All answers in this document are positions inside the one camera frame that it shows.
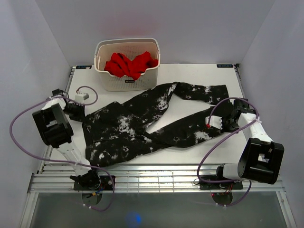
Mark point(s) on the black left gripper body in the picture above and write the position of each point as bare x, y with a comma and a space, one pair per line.
74, 111

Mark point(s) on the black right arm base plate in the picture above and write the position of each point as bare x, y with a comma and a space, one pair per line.
218, 186

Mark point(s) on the cream perforated plastic basket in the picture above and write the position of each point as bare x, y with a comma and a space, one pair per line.
131, 48

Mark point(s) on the aluminium rail frame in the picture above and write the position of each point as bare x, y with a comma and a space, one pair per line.
128, 179

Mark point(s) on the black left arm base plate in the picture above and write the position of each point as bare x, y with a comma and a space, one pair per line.
103, 182

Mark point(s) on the black white patterned trousers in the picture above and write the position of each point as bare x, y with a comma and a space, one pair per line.
118, 133

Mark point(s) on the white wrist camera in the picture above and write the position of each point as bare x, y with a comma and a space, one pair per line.
214, 121
81, 97

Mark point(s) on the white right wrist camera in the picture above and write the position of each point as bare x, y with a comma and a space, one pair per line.
214, 121

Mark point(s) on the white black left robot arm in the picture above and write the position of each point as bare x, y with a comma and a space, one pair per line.
55, 130

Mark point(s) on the red crumpled garment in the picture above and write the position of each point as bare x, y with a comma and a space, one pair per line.
120, 65

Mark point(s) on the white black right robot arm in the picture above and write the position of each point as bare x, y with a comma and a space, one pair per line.
261, 158

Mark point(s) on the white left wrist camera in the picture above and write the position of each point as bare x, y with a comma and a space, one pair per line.
81, 97

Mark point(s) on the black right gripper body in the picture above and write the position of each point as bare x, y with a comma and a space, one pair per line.
228, 125

